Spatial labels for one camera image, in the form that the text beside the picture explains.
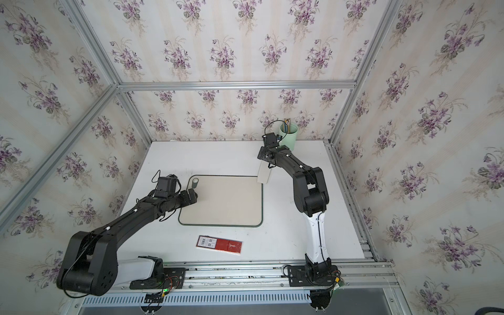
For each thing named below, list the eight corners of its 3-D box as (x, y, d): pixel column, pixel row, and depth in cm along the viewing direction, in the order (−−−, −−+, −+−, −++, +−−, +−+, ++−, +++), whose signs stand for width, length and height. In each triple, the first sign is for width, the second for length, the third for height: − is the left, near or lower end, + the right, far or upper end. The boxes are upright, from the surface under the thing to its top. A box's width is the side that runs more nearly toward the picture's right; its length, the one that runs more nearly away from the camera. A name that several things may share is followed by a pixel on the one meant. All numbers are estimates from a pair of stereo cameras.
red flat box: (196, 248, 82) (195, 246, 81) (200, 235, 86) (199, 234, 84) (240, 256, 81) (240, 254, 79) (243, 243, 84) (243, 241, 82)
